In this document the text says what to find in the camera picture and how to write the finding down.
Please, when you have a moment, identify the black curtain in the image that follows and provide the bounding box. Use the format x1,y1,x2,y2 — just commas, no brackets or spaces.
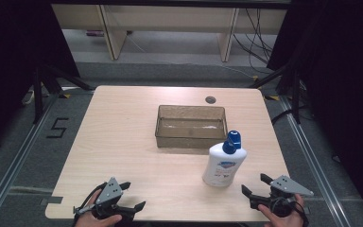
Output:
0,0,80,159
266,0,363,218

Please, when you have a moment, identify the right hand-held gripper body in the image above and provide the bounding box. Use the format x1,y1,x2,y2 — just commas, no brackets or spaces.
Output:
249,175,315,218

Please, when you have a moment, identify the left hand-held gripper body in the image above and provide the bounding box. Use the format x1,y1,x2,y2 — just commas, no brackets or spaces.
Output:
73,177,135,219

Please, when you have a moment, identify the person's left hand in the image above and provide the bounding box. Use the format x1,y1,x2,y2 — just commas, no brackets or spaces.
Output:
74,188,123,227

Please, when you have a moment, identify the white bottle with blue pump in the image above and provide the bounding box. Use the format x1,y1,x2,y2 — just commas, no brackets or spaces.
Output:
201,130,248,188

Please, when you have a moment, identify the person's right hand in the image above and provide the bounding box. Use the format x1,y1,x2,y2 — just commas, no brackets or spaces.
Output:
257,193,305,227

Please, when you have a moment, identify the black metal stand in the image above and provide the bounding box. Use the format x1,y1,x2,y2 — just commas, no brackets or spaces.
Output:
32,63,95,125
249,61,303,125

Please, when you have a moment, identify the white cable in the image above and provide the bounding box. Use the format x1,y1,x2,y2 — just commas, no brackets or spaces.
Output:
21,88,36,106

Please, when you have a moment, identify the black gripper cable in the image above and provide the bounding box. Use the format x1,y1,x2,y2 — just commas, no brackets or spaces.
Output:
291,198,311,227

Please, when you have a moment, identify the clear brown plastic box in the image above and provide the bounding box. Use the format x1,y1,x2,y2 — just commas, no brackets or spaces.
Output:
154,104,229,149

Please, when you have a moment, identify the thick black floor cable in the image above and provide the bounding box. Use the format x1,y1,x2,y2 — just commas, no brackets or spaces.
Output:
270,107,298,126

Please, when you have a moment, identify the small purple object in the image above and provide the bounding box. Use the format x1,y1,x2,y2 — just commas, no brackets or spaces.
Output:
85,29,105,38

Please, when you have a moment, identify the metal floor rail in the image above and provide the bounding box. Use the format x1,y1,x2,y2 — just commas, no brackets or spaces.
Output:
0,92,61,227
278,96,354,227

